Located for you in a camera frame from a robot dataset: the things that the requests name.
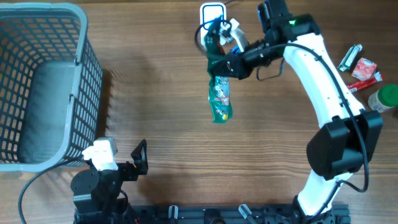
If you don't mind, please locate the green 3M gloves packet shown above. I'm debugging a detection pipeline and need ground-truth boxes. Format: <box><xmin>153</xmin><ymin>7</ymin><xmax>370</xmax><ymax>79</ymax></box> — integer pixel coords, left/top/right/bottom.
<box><xmin>204</xmin><ymin>18</ymin><xmax>233</xmax><ymax>124</ymax></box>

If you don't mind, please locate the red stick sachet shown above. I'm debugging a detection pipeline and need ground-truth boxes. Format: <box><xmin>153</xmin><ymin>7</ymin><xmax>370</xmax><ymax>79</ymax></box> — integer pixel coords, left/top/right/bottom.
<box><xmin>347</xmin><ymin>72</ymin><xmax>384</xmax><ymax>93</ymax></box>

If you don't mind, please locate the red white small box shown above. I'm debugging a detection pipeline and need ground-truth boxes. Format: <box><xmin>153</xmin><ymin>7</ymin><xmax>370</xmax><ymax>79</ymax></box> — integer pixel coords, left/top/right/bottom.
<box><xmin>351</xmin><ymin>57</ymin><xmax>377</xmax><ymax>81</ymax></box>

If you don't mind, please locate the green lidded jar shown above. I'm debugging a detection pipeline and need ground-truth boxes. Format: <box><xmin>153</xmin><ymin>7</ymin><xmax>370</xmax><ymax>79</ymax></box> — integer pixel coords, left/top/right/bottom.
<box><xmin>368</xmin><ymin>84</ymin><xmax>397</xmax><ymax>113</ymax></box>

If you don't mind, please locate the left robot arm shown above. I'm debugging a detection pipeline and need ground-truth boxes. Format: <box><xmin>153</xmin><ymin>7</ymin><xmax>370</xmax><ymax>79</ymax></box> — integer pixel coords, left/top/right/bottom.
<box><xmin>70</xmin><ymin>138</ymin><xmax>149</xmax><ymax>223</ymax></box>

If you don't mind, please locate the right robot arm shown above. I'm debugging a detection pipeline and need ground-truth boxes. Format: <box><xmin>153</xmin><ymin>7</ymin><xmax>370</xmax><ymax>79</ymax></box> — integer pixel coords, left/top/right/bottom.
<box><xmin>195</xmin><ymin>1</ymin><xmax>383</xmax><ymax>223</ymax></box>

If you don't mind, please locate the grey plastic shopping basket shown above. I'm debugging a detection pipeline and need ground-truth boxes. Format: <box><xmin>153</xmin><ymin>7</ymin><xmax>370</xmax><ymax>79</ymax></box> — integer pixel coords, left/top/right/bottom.
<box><xmin>1</xmin><ymin>2</ymin><xmax>103</xmax><ymax>172</ymax></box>

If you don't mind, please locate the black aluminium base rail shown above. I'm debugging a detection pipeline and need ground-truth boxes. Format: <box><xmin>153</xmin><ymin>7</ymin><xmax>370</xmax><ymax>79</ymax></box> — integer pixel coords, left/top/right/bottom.
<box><xmin>73</xmin><ymin>204</ymin><xmax>351</xmax><ymax>224</ymax></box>

